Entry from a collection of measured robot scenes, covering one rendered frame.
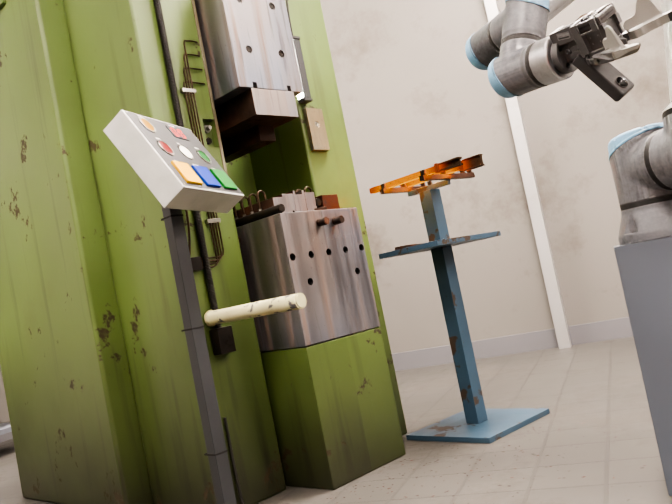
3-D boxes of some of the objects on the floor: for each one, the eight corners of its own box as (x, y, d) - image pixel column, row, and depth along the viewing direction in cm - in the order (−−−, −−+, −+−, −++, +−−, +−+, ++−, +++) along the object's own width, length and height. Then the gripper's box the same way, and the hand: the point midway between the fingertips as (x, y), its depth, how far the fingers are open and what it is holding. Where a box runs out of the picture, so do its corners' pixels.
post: (244, 541, 190) (172, 160, 196) (232, 547, 187) (160, 161, 193) (235, 540, 193) (165, 164, 199) (224, 545, 190) (153, 164, 196)
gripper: (523, 54, 127) (616, 15, 111) (579, 11, 137) (672, -31, 120) (544, 95, 130) (638, 62, 113) (597, 49, 139) (692, 14, 122)
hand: (663, 29), depth 117 cm, fingers open, 14 cm apart
